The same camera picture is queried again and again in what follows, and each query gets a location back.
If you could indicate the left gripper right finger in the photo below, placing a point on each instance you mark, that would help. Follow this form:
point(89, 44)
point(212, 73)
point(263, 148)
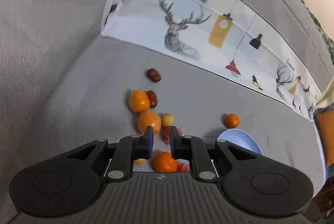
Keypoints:
point(192, 149)

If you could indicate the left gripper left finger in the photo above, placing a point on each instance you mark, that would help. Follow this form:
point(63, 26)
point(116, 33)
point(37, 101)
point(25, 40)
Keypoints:
point(123, 154)

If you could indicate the red fruit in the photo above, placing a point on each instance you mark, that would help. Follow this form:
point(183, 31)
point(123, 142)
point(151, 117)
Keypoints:
point(166, 134)
point(183, 166)

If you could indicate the lone orange tangerine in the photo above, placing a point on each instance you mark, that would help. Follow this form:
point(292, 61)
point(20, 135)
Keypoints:
point(231, 121)

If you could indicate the lower yellow small fruit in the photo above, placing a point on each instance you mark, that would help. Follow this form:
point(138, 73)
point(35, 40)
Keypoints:
point(139, 161)

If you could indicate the yellow small fruit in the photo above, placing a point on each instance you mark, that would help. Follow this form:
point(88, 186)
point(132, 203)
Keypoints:
point(167, 120)
point(139, 161)

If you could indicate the middle wrapped orange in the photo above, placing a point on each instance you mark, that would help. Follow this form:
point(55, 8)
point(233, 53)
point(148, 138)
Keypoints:
point(149, 118)

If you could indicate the wrapped orange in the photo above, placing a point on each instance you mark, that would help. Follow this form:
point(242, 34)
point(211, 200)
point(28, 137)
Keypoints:
point(149, 118)
point(138, 101)

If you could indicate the upper yellow small fruit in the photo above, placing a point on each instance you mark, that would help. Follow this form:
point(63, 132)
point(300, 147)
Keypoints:
point(167, 120)

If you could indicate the upper wrapped orange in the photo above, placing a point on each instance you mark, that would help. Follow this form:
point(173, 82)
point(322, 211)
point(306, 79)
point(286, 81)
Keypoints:
point(138, 101)

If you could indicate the blue plate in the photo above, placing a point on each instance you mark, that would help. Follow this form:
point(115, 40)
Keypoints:
point(240, 138)

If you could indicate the near dark red jujube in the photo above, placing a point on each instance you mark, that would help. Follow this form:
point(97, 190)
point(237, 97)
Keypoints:
point(152, 98)

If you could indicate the dark red jujube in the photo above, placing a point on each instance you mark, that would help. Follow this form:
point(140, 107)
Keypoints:
point(153, 75)
point(152, 98)

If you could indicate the far dark red jujube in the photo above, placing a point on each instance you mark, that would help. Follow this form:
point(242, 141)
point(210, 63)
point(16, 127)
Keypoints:
point(153, 75)

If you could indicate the grey printed sofa cover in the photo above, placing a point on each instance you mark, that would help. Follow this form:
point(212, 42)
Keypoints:
point(68, 67)

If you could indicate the pale yellow cloth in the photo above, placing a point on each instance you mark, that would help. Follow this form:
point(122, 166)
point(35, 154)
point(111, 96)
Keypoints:
point(326, 100)

